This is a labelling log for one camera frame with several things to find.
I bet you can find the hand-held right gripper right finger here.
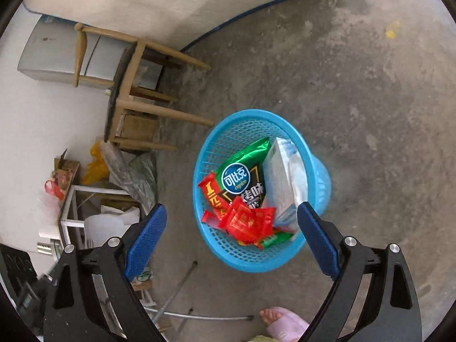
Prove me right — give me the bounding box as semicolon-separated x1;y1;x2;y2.
296;201;423;342

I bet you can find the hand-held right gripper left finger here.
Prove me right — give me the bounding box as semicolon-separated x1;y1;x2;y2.
43;203;168;342

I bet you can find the white blue carton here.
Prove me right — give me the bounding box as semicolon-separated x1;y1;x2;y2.
262;137;309;232

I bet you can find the blue plastic mesh basket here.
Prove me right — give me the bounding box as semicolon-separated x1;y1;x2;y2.
192;109;332;273

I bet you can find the small green packet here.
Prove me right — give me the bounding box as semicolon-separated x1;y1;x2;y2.
260;231;296;250

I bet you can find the grey metal rod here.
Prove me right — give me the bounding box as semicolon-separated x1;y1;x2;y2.
157;261;199;310
142;306;254;322

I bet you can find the grey clear plastic bag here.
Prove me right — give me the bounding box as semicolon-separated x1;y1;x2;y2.
100;142;159;214

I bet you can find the red sachet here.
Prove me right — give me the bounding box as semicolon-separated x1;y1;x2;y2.
218;196;276;245

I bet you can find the red strip packet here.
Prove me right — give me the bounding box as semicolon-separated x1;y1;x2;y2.
198;172;232;221

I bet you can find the person's foot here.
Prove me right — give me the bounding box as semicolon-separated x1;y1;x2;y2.
259;307;287;325

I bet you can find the yellow plastic bag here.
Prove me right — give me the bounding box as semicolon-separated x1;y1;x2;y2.
82;141;111;186

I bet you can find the pink slipper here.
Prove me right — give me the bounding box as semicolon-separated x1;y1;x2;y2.
267;312;310;342

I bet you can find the green black chip packet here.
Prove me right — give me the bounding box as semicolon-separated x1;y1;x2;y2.
214;137;272;214

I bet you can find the small open cardboard box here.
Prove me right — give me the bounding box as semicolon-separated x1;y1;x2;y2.
53;148;81;186

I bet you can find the brown cardboard box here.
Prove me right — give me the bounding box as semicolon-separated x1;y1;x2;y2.
121;112;161;143

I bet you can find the wooden chair dark seat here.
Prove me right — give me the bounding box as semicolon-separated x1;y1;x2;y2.
74;22;214;152

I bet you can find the silver refrigerator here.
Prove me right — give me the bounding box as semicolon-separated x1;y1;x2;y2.
17;15;164;91

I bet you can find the white mattress blue edge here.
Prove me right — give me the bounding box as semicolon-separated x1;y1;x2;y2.
23;0;348;52

